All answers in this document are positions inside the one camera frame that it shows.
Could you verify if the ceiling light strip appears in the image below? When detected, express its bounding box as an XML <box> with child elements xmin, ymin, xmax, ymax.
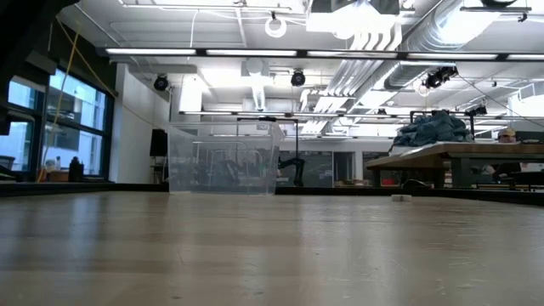
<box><xmin>105</xmin><ymin>48</ymin><xmax>544</xmax><ymax>60</ymax></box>

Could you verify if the black aluminium frame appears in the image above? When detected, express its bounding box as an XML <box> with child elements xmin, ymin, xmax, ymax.
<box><xmin>0</xmin><ymin>181</ymin><xmax>544</xmax><ymax>207</ymax></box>

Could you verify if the clear plastic container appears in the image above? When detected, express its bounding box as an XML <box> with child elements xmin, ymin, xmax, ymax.
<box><xmin>167</xmin><ymin>121</ymin><xmax>285</xmax><ymax>196</ymax></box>

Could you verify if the blue cloth pile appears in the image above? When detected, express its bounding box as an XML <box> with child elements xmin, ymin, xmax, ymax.
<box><xmin>393</xmin><ymin>110</ymin><xmax>473</xmax><ymax>148</ymax></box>

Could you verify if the yellow hanging cable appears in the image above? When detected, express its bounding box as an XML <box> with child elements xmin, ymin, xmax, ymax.
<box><xmin>36</xmin><ymin>16</ymin><xmax>154</xmax><ymax>184</ymax></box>

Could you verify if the person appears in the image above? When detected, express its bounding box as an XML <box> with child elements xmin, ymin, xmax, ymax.
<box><xmin>484</xmin><ymin>127</ymin><xmax>524</xmax><ymax>182</ymax></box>

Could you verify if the large window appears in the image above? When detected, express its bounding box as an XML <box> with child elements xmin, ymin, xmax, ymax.
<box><xmin>0</xmin><ymin>70</ymin><xmax>114</xmax><ymax>179</ymax></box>

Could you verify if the silver ventilation duct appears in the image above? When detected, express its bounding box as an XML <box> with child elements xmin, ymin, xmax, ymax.
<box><xmin>331</xmin><ymin>0</ymin><xmax>481</xmax><ymax>101</ymax></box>

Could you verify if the black speaker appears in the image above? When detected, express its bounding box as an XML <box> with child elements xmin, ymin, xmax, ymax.
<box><xmin>149</xmin><ymin>128</ymin><xmax>168</xmax><ymax>157</ymax></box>

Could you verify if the black bottle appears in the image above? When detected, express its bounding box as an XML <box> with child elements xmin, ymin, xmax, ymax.
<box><xmin>68</xmin><ymin>156</ymin><xmax>85</xmax><ymax>184</ymax></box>

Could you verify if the white cable loop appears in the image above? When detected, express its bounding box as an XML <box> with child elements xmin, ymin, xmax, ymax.
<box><xmin>263</xmin><ymin>11</ymin><xmax>288</xmax><ymax>39</ymax></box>

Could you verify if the wooden background table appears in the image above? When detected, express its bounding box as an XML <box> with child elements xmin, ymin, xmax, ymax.
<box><xmin>365</xmin><ymin>142</ymin><xmax>544</xmax><ymax>189</ymax></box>

